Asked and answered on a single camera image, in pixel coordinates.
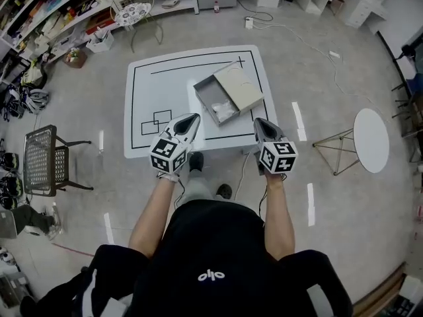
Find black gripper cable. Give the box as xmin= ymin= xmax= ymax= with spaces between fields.
xmin=258 ymin=176 xmax=269 ymax=217
xmin=173 ymin=176 xmax=186 ymax=207

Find grey equipment case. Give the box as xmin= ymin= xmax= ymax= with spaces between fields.
xmin=0 ymin=274 xmax=34 ymax=308

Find wire chair with floral cushion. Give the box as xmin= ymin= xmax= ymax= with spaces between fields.
xmin=110 ymin=0 xmax=165 ymax=54

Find white floor tape strip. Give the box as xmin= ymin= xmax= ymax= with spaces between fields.
xmin=291 ymin=102 xmax=307 ymax=141
xmin=306 ymin=182 xmax=315 ymax=227

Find person's right black shoe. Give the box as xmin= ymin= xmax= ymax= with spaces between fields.
xmin=214 ymin=183 xmax=232 ymax=200

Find brown wooden board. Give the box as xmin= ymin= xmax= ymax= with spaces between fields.
xmin=352 ymin=262 xmax=407 ymax=317

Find round white side table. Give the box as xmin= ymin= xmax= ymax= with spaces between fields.
xmin=312 ymin=108 xmax=390 ymax=177

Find person's left black shoe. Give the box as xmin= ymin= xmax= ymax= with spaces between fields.
xmin=188 ymin=152 xmax=205 ymax=172

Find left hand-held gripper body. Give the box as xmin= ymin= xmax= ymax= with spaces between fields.
xmin=149 ymin=134 xmax=192 ymax=174

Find blue office chair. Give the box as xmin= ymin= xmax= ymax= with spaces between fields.
xmin=391 ymin=76 xmax=423 ymax=112

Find person's right forearm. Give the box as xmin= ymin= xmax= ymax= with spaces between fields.
xmin=264 ymin=173 xmax=295 ymax=262

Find grey box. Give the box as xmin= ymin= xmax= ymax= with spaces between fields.
xmin=192 ymin=65 xmax=265 ymax=128

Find person's black shoe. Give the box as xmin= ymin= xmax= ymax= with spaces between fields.
xmin=188 ymin=152 xmax=205 ymax=172
xmin=214 ymin=183 xmax=232 ymax=200

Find white plastic bag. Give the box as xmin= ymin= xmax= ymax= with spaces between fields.
xmin=210 ymin=100 xmax=236 ymax=120

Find grey white headset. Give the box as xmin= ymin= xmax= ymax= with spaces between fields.
xmin=24 ymin=88 xmax=50 ymax=114

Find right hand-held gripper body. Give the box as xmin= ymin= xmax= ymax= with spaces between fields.
xmin=254 ymin=136 xmax=299 ymax=175

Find person's black shirt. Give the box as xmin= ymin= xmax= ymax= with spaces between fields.
xmin=19 ymin=199 xmax=353 ymax=317

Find person's left forearm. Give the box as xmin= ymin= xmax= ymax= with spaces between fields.
xmin=128 ymin=173 xmax=179 ymax=259

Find black green headset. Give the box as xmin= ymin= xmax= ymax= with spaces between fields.
xmin=0 ymin=152 xmax=19 ymax=170
xmin=0 ymin=173 xmax=24 ymax=211

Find white power cable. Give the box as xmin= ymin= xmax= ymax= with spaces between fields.
xmin=252 ymin=10 xmax=386 ymax=118

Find dark metal mesh chair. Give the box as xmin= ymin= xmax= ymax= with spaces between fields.
xmin=22 ymin=124 xmax=95 ymax=197

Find brown basket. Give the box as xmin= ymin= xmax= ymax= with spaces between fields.
xmin=63 ymin=47 xmax=89 ymax=69

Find person's grey trousers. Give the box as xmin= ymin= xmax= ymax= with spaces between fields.
xmin=174 ymin=168 xmax=217 ymax=211

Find white cardboard box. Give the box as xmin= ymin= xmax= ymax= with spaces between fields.
xmin=85 ymin=28 xmax=115 ymax=53

